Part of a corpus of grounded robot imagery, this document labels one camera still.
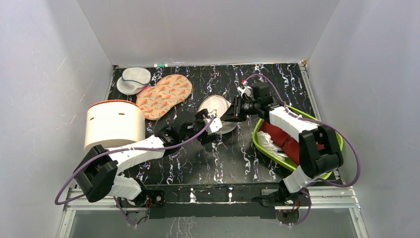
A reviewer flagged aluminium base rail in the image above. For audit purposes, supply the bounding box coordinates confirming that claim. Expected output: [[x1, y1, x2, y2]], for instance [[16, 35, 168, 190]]
[[58, 183, 368, 238]]

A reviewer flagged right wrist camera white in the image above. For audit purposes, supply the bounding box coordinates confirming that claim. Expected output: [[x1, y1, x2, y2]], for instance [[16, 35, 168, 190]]
[[237, 79, 253, 99]]

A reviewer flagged floral mesh laundry bag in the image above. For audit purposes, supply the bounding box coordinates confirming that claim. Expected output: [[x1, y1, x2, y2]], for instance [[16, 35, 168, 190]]
[[136, 74, 193, 120]]

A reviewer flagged small white grey-trimmed laundry bag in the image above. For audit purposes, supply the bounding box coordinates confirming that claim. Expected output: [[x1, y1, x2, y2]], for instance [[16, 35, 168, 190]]
[[116, 67, 151, 95]]

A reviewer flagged purple cable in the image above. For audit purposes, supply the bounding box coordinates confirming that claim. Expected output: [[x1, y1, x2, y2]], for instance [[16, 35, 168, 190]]
[[244, 73, 362, 226], [54, 115, 215, 227]]

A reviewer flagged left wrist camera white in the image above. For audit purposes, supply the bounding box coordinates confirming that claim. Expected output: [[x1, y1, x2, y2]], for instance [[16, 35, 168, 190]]
[[204, 117, 222, 134]]

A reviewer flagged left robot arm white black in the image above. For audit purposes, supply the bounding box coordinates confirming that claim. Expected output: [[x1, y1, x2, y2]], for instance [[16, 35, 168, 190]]
[[74, 110, 222, 206]]

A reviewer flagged white mesh laundry bag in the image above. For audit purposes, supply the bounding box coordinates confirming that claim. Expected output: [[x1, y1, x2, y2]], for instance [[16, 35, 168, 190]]
[[198, 95, 238, 134]]

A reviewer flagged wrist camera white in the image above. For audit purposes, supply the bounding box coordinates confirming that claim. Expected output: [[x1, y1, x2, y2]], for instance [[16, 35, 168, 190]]
[[204, 117, 222, 134], [237, 79, 253, 99]]

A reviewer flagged white lace garment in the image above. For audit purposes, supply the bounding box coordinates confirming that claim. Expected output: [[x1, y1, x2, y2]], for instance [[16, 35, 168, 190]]
[[257, 131, 287, 161]]

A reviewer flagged white cylindrical basket orange rim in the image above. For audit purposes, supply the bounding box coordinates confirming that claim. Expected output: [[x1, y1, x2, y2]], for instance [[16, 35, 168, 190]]
[[84, 100, 146, 153]]

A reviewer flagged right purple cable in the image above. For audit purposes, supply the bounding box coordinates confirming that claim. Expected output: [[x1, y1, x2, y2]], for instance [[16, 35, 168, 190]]
[[244, 73, 362, 226]]

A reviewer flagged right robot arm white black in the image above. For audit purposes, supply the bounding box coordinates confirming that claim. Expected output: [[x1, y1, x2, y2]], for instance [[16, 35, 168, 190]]
[[221, 84, 344, 205]]

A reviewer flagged green plastic basin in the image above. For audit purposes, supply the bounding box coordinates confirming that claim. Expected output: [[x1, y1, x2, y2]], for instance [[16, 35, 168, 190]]
[[252, 106, 344, 179]]

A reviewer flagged red garment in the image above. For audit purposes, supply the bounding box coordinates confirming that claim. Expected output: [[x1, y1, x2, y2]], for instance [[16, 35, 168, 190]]
[[260, 121, 300, 165]]

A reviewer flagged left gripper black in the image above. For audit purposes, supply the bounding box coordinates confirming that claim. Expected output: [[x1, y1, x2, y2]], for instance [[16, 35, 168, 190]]
[[180, 112, 217, 144]]

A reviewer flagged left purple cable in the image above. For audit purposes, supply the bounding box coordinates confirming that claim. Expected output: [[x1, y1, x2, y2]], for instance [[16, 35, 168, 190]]
[[54, 115, 215, 227]]

